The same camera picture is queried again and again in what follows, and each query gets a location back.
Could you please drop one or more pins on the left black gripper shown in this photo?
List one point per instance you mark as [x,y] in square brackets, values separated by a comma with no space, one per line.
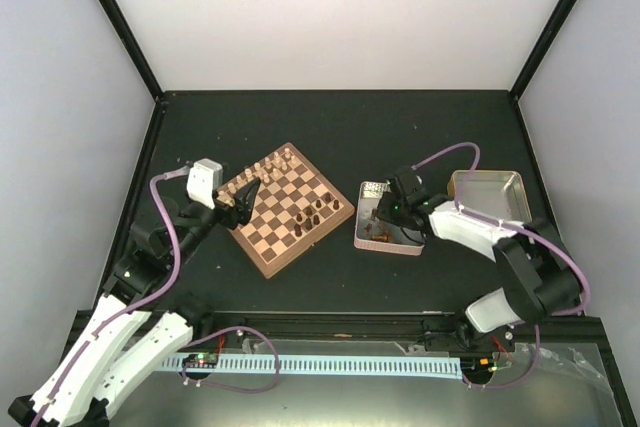
[243,206]

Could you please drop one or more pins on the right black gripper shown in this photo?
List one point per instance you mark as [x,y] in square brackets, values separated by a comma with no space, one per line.
[383,210]

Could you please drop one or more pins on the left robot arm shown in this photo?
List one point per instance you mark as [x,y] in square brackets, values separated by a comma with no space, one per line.
[101,370]

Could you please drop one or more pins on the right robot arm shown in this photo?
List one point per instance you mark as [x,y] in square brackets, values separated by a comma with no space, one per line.
[538,278]

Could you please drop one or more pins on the white chess pieces group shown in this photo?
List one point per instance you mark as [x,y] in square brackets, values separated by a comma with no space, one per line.
[275,171]

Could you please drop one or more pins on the pile of dark chess pieces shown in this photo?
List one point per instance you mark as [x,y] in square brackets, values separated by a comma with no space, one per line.
[375,229]

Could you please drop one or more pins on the wooden chess board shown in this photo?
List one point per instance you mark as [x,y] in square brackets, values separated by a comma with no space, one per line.
[269,239]

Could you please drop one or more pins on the pink metal tin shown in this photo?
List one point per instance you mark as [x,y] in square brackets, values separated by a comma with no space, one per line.
[405,242]

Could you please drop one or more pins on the gold metal tin lid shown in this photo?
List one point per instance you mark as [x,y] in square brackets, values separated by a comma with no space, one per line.
[496,193]

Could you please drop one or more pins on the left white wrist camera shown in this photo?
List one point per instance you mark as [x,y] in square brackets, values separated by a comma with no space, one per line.
[204,178]

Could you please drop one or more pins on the light blue cable duct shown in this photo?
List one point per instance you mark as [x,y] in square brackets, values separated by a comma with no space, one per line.
[316,365]

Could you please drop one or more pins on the black frame post left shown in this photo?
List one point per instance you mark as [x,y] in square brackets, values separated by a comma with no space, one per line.
[127,38]

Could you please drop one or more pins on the black frame post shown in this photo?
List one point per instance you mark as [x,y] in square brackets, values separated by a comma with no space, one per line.
[545,40]
[127,38]

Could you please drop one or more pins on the black frame post right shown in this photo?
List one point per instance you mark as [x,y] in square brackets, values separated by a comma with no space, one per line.
[545,40]

